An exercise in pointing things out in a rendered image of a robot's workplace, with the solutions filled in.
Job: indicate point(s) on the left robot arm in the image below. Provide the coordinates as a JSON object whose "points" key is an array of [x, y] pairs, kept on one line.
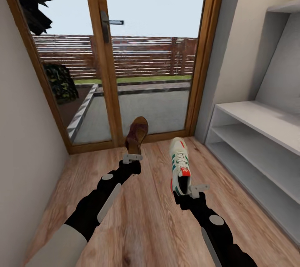
{"points": [[66, 246]]}

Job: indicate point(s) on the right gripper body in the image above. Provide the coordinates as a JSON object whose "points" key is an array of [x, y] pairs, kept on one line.
{"points": [[187, 202]]}

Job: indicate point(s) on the sandal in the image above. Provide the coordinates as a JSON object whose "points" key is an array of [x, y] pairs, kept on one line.
{"points": [[136, 135]]}

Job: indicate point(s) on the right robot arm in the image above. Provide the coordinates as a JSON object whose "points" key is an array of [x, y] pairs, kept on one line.
{"points": [[215, 232]]}

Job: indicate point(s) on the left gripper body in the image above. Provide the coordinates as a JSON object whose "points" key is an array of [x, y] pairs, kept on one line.
{"points": [[132, 168]]}

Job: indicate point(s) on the door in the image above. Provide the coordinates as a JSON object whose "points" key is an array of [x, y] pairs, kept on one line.
{"points": [[102, 63]]}

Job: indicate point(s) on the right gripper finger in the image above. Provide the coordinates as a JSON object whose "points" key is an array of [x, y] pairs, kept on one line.
{"points": [[177, 199]]}

